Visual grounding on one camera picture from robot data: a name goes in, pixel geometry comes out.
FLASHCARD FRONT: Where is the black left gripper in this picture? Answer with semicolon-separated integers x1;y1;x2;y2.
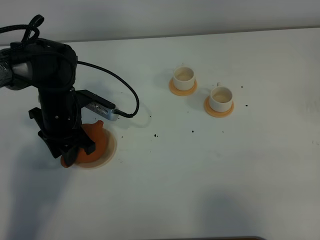
28;87;96;167

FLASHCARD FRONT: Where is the brown clay teapot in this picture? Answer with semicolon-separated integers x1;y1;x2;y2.
75;120;109;164

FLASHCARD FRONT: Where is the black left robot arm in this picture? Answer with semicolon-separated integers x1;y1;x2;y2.
0;38;96;168

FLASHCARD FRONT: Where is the beige round teapot coaster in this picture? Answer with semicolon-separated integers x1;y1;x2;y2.
75;128;117;169

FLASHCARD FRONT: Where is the orange coaster far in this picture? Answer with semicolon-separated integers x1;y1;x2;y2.
168;79;198;96

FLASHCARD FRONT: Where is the orange coaster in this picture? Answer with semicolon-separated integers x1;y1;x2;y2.
168;79;198;96
203;96;235;118

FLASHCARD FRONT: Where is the white teacup far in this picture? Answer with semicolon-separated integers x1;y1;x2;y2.
173;66;195;91

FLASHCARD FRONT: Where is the white teacup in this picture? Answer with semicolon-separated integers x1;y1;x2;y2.
173;66;195;91
209;86;233;113

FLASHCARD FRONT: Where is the orange coaster near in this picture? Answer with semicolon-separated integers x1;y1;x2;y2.
203;96;235;118

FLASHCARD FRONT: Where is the white teacup near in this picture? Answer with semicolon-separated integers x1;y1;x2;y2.
209;86;233;113

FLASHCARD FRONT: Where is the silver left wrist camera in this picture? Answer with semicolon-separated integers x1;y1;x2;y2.
85;101;119;122

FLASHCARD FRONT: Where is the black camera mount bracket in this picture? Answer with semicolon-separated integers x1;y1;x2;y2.
75;90;116;109

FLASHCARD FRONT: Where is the black braided camera cable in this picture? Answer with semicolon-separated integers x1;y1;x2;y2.
0;14;141;118

